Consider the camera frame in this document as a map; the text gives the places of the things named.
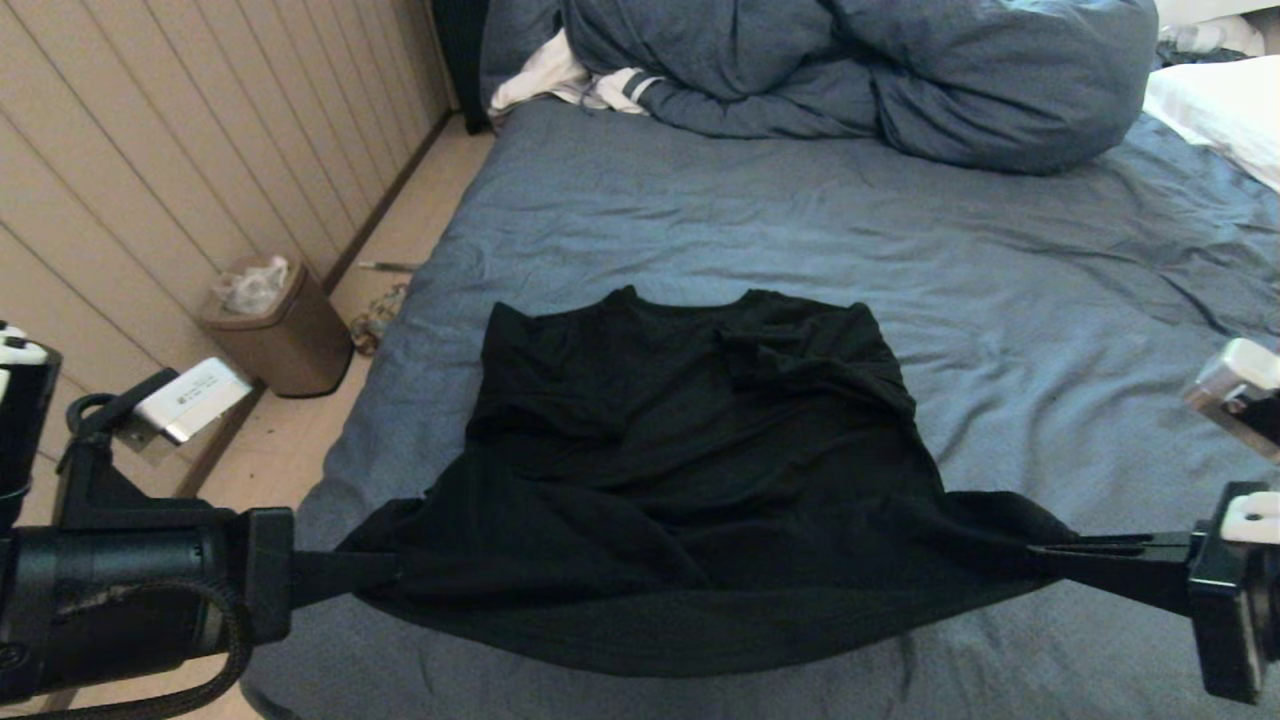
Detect black moon print T-shirt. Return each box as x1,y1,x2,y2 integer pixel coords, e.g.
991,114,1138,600
338,285,1081,679

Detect clear plastic bin liner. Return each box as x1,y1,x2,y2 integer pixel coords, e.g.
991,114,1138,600
213,255,293,316

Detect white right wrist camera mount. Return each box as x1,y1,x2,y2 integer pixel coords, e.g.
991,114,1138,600
1182,338,1280,546

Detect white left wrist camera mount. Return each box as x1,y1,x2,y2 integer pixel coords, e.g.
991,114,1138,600
0,322,255,446

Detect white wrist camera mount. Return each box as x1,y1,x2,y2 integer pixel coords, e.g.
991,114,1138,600
0,322,255,446
1182,338,1280,546

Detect white crumpled bedding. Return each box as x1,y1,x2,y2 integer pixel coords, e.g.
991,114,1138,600
1155,0,1280,61

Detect patterned item on floor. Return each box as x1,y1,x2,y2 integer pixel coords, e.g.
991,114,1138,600
350,283,413,358

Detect brown trash bin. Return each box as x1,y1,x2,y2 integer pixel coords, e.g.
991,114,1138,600
197,255,355,398

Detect crumpled blue duvet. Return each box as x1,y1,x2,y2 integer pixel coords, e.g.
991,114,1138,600
480,0,1159,176

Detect white pillow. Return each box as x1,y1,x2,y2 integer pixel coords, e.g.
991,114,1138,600
1143,55,1280,194

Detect white garment with blue stripes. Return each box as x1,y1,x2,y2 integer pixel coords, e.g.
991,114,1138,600
488,30,666,117

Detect black bedside furniture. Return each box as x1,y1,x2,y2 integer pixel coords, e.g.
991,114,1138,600
432,0,493,136

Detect blue bed sheet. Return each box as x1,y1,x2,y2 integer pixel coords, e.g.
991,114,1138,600
240,97,1280,720

